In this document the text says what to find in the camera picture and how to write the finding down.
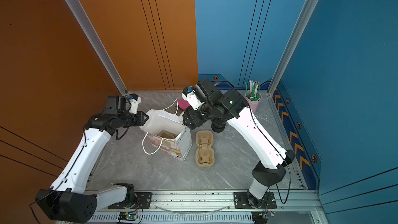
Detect bundle of wrapped straws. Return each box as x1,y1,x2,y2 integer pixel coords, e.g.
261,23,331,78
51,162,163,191
245,80,261,102

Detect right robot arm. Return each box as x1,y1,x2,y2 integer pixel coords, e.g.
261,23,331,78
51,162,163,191
182,86,295,208

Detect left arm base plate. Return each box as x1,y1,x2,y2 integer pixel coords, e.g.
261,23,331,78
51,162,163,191
107,192,152,210

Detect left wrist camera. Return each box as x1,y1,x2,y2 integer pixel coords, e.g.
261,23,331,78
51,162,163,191
128,93,142,114

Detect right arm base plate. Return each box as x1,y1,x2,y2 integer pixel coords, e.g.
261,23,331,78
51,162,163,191
233,191,277,209

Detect green circuit board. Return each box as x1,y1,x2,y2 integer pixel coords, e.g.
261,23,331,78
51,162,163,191
118,212,138,223

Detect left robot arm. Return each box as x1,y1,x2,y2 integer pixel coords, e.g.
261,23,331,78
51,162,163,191
34,94,149,224

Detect pink napkin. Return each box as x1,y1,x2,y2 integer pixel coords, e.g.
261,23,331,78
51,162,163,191
177,99,190,111

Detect aluminium front rail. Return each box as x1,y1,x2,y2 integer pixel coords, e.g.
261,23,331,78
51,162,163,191
88,190,328,224

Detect stack of black lids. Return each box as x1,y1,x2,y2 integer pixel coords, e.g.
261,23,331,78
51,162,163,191
211,119,226,133

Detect white paper gift bag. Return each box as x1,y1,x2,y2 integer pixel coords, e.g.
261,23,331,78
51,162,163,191
141,99,192,161

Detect pink straw holder cup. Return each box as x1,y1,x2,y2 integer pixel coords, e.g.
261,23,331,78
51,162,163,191
245,93,261,114

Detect single beige pulp cup carrier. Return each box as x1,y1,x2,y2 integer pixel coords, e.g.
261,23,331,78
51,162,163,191
158,131,175,139

